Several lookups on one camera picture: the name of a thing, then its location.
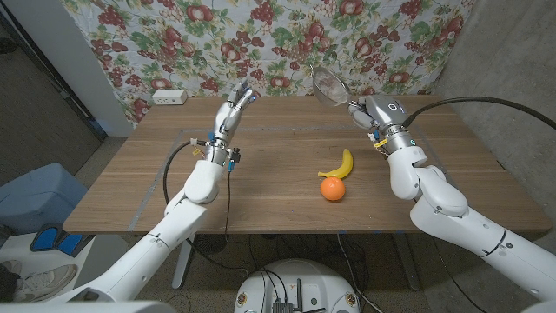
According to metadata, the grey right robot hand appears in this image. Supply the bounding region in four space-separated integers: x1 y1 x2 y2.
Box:
347 94 410 134

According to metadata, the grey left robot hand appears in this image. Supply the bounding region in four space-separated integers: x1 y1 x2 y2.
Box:
211 79 257 143

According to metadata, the metal mesh sieve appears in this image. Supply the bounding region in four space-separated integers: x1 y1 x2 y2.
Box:
309 65 353 109

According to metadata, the yellow banana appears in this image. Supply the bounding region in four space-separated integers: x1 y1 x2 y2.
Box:
317 148 354 180

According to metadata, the white power strip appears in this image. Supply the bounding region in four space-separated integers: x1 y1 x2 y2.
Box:
151 89 189 106

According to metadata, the orange fruit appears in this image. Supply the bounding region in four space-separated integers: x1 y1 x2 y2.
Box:
320 176 348 203

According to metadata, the black round disc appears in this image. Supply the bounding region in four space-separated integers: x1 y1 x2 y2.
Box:
194 234 230 256

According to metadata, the white table leg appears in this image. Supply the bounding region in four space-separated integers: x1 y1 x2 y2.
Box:
171 233 197 291
392 232 423 292

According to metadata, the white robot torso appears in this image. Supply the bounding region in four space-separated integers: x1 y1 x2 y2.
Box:
233 259 362 313

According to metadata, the blue-grey storage bin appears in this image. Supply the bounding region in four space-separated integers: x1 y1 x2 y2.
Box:
0 163 89 236

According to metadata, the black item with blue pads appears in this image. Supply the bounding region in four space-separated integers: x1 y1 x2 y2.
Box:
29 223 95 256

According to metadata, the white sneaker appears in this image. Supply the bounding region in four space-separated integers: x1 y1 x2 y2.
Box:
0 259 23 276
12 263 79 303

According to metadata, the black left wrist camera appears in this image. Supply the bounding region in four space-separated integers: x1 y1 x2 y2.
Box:
226 147 242 173

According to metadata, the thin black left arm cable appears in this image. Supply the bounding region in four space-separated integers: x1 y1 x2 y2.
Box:
223 170 232 238

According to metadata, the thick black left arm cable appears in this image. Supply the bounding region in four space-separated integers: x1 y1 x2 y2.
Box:
162 138 251 279

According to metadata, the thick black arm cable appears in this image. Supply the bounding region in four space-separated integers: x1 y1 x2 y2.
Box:
402 95 556 131
162 138 251 279

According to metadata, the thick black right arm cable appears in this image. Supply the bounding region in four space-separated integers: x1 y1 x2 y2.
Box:
402 95 556 131

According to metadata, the grey floor cable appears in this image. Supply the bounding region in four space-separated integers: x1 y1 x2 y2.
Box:
335 233 384 313

